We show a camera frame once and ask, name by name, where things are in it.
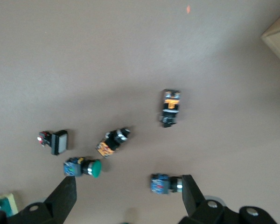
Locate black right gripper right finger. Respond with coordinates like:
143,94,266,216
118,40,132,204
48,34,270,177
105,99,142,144
182,174,207,219

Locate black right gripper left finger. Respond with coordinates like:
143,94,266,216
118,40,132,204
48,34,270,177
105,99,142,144
45,176,77,224

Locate green load switch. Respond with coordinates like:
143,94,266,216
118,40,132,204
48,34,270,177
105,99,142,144
0,192,18,217

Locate green push button blue block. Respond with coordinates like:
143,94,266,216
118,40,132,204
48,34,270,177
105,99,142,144
63,156,103,178
150,173,184,196

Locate black square button red terminals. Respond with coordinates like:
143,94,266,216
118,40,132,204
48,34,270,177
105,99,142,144
37,130,69,156

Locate brown table cover sheet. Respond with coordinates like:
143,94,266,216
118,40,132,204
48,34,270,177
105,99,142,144
0,0,280,224

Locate black selector switch orange block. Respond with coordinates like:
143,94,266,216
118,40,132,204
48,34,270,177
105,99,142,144
95,127,131,159
158,88,182,128

